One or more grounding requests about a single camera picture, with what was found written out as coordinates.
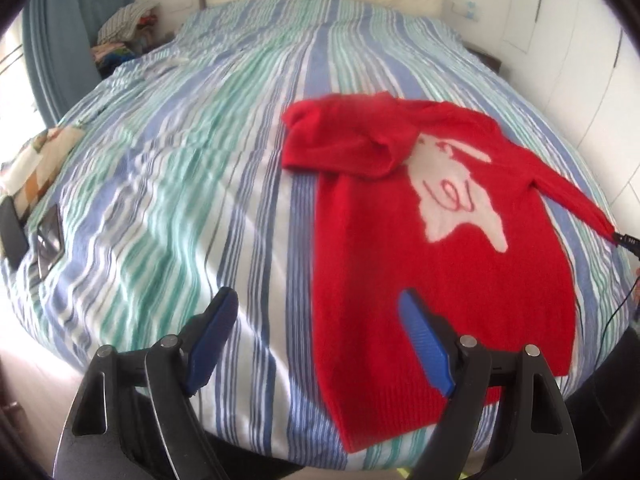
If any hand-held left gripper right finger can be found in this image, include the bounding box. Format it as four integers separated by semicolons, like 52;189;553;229
397;287;583;480

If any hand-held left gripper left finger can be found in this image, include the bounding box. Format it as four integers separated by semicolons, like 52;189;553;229
52;287;241;480

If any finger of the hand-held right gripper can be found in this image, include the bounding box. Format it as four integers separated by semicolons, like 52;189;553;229
613;232;640;261

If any red knitted sweater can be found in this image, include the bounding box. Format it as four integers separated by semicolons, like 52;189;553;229
281;91;617;453

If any pile of mixed clothes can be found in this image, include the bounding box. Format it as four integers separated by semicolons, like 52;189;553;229
92;2;163;78

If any striped bed sheet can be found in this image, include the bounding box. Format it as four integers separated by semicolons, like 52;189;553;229
0;0;636;466

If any glossy black tablet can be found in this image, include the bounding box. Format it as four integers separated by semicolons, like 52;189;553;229
35;205;66;278

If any white wardrobe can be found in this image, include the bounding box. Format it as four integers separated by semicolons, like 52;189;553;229
500;0;640;221

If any black phone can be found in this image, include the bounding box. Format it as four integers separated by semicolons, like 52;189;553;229
0;197;31;266

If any dark wooden nightstand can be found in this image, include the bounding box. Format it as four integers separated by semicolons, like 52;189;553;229
467;42;502;75

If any blue curtain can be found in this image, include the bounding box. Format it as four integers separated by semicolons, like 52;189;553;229
22;0;136;128

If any black cable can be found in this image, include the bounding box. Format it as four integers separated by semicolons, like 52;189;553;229
599;259;640;348

